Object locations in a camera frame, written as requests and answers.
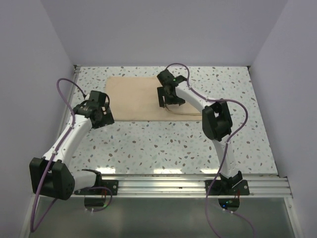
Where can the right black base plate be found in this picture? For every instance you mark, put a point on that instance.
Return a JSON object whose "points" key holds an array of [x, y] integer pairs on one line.
{"points": [[218, 189]]}

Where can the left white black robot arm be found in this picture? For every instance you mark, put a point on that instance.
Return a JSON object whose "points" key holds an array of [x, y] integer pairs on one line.
{"points": [[50, 175]]}

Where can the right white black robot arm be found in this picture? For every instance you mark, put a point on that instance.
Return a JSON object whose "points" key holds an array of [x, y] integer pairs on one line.
{"points": [[216, 121]]}

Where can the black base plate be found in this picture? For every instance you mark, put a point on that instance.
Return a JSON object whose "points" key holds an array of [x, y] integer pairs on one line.
{"points": [[218, 189], [105, 188]]}

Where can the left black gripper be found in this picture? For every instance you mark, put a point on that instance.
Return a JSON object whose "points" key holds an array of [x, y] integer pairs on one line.
{"points": [[107, 119]]}

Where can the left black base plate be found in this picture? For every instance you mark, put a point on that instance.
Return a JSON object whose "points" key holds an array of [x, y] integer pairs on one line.
{"points": [[105, 188]]}

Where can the aluminium front rail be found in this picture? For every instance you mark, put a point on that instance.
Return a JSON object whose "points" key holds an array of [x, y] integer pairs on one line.
{"points": [[193, 186]]}

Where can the beige cloth surgical kit wrap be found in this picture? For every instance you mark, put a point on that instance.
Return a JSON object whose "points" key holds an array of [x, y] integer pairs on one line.
{"points": [[136, 99]]}

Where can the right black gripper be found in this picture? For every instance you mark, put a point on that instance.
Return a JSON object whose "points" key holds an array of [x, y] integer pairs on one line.
{"points": [[162, 92]]}

